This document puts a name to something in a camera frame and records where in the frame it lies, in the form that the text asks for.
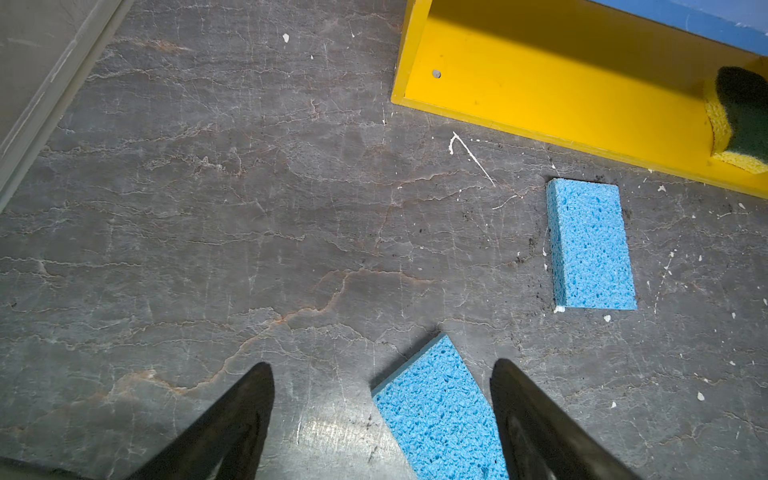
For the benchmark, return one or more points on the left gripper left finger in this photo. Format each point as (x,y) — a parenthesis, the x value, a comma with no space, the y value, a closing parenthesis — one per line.
(228,438)

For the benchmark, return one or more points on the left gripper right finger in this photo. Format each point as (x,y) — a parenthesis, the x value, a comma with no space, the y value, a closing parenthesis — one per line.
(539,440)

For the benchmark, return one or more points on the light blue sponge row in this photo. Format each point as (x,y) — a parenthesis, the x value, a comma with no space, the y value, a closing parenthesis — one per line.
(588,243)

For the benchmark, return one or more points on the dark green curved sponge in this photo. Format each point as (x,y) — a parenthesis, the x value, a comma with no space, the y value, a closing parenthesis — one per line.
(736,106)

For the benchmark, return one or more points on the yellow shelf unit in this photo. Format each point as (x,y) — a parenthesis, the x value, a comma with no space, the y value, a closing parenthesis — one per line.
(577,74)

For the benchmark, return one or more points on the light blue sponge front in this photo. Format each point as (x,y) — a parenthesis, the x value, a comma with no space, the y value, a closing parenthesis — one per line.
(439,416)

